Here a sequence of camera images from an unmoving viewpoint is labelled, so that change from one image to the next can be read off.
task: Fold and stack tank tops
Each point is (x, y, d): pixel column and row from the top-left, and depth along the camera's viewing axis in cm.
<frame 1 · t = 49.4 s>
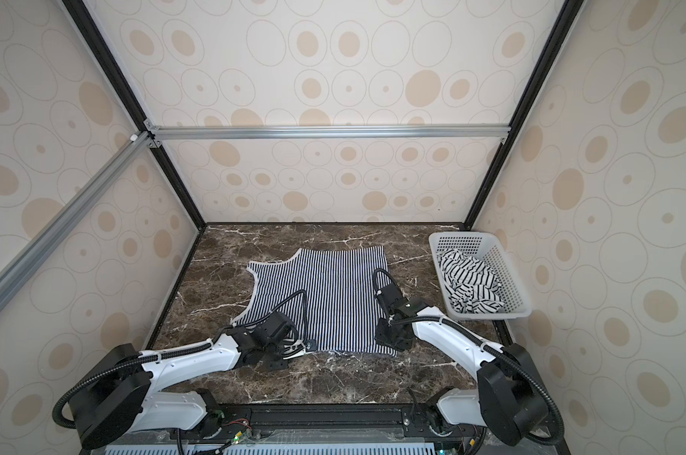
left hand: (297, 349, 85), fingers open
right hand: (389, 341, 84), fingers open
black white striped tank top: (472, 286, 96), point 6 cm above the table

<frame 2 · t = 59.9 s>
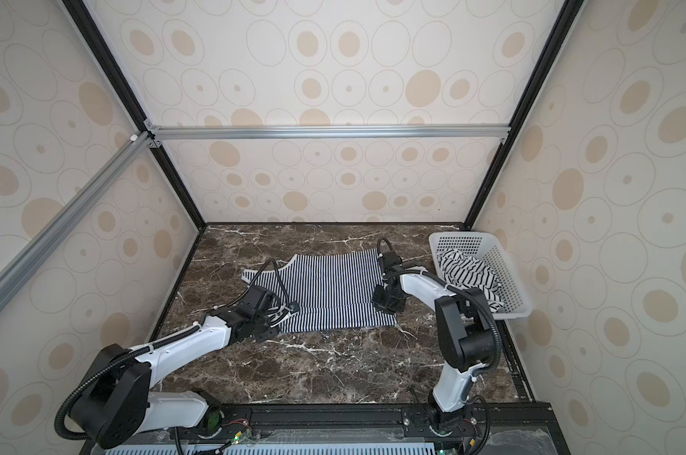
left hand: (278, 316, 89), fingers open
right hand: (387, 307, 93), fingers closed
the named things where they were.

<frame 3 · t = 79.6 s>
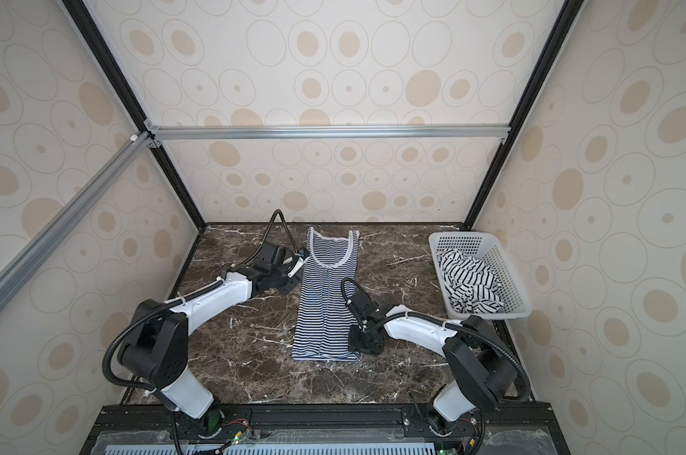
left hand: (299, 271, 92), fingers open
right hand: (360, 347, 86), fingers open
blue white striped tank top: (322, 330, 91), on the table
the other named things where they were.

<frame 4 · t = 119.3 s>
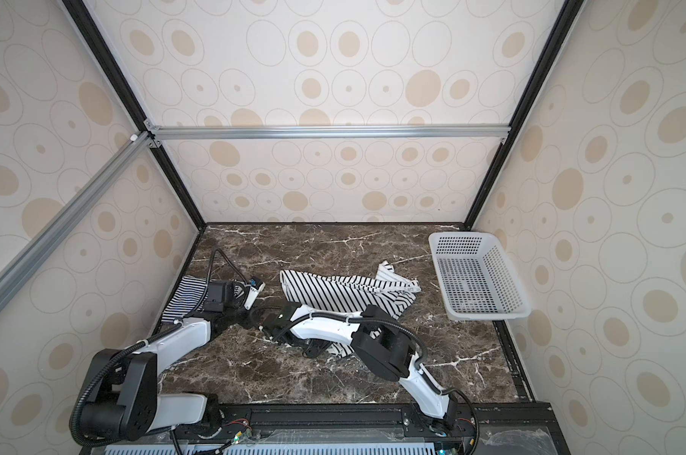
left hand: (262, 302, 91), fingers open
right hand: (337, 340, 87), fingers closed
black white striped tank top: (388, 291, 98), point 3 cm above the table
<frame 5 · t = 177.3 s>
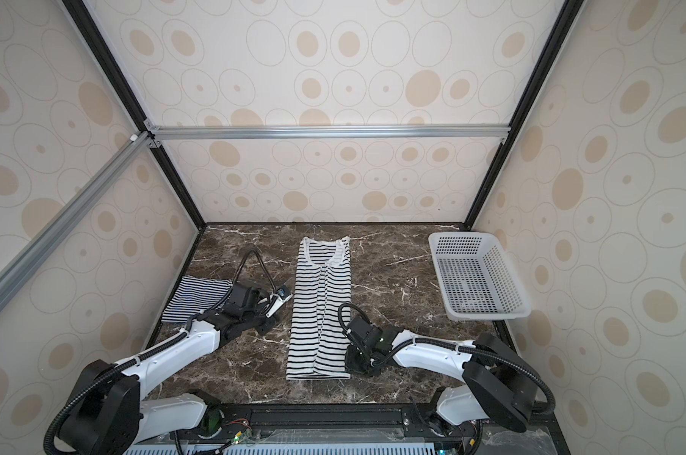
left hand: (283, 307, 87), fingers open
right hand: (352, 368, 82), fingers open
black white striped tank top: (321, 292, 101), on the table
